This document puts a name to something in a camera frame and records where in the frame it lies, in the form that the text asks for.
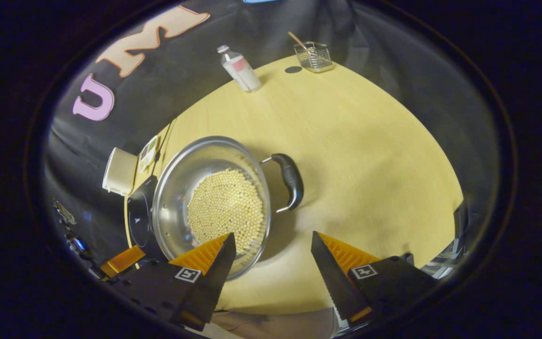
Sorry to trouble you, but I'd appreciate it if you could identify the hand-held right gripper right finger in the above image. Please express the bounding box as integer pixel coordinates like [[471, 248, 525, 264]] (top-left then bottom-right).
[[311, 231, 436, 330]]

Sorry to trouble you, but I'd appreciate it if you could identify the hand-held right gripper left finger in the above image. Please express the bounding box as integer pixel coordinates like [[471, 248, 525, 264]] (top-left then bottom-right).
[[111, 232, 237, 332]]

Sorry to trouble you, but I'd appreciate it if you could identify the black induction cooktop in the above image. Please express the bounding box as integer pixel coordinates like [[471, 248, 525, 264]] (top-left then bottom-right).
[[124, 175, 168, 262]]

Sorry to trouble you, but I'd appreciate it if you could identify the steel pot with black handles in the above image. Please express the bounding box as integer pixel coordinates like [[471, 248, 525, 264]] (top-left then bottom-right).
[[152, 136, 305, 282]]

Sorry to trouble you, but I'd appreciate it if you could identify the pile of soybeans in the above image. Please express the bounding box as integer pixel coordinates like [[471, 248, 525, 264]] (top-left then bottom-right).
[[187, 168, 265, 255]]

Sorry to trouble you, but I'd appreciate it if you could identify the white toaster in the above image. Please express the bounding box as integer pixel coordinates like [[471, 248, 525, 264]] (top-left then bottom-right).
[[102, 147, 139, 197]]

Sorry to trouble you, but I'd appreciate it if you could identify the white divided dish of beans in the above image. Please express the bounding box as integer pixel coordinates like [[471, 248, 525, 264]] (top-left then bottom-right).
[[138, 135, 161, 174]]

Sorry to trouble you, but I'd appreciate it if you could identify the small bottle with pink label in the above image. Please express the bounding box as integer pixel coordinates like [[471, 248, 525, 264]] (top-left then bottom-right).
[[217, 45, 263, 94]]

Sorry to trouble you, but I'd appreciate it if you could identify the clear glass container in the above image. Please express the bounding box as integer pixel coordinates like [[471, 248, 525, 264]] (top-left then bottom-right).
[[294, 41, 334, 73]]

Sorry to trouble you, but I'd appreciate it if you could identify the thin stick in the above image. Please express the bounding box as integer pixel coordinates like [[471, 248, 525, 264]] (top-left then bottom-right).
[[288, 31, 308, 50]]

